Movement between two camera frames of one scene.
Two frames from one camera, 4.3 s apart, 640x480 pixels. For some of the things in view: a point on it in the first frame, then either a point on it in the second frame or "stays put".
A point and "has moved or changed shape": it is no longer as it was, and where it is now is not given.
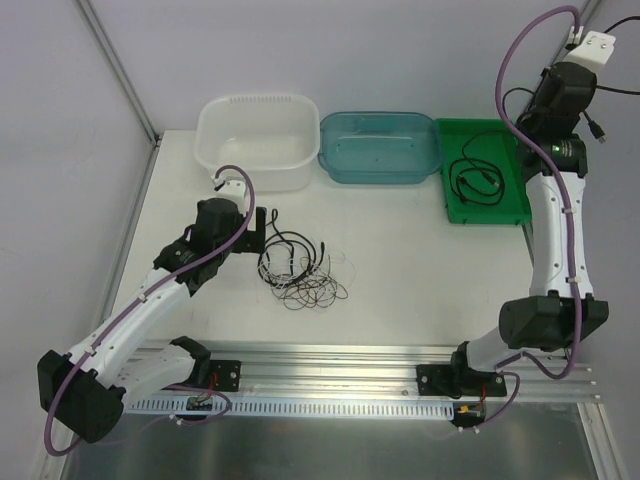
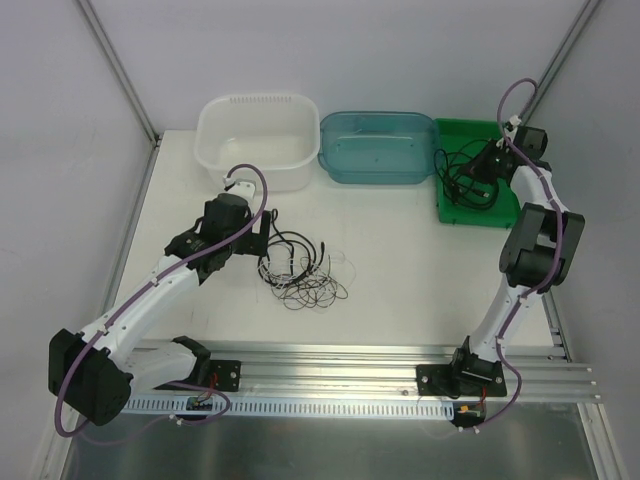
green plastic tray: [482, 173] stays put
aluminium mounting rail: [351, 372] stays put
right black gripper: [542, 84] to [480, 163]
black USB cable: [464, 192] has moved or changed shape
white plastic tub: [275, 137] stays put
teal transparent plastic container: [379, 147] stays put
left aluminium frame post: [119, 71] stays put
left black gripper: [252, 230] stays put
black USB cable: [594, 128] to [458, 188]
